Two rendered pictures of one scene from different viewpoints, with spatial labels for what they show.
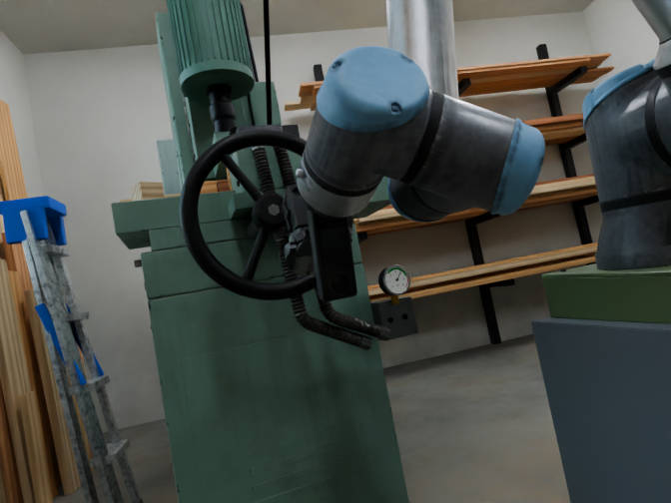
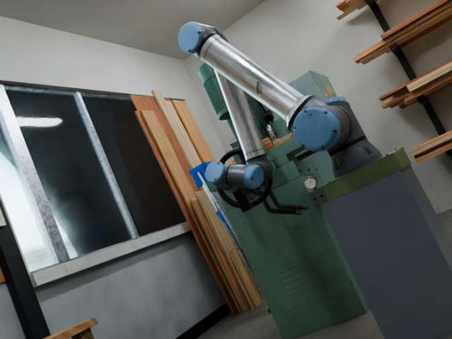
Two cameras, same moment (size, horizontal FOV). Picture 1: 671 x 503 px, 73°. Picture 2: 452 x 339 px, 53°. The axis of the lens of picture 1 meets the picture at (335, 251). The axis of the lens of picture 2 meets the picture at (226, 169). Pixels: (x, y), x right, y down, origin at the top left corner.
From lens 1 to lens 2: 153 cm
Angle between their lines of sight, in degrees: 39
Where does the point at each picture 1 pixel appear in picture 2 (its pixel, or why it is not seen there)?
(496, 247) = not seen: outside the picture
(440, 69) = (247, 141)
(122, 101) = not seen: hidden behind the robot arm
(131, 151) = not seen: hidden behind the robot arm
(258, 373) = (269, 230)
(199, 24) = (215, 95)
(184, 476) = (254, 269)
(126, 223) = (211, 187)
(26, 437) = (237, 270)
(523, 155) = (246, 178)
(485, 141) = (237, 178)
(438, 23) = (242, 128)
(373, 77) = (211, 172)
